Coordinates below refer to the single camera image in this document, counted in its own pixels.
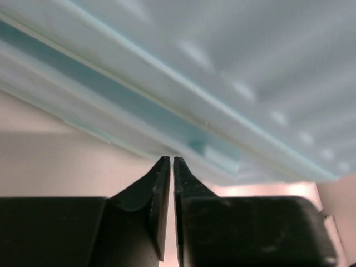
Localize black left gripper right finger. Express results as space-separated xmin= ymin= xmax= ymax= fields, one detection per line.
xmin=173 ymin=157 xmax=337 ymax=266

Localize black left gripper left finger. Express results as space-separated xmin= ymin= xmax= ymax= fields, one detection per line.
xmin=1 ymin=156 xmax=170 ymax=266

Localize light blue hardshell suitcase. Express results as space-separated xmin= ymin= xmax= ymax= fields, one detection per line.
xmin=1 ymin=1 xmax=355 ymax=185

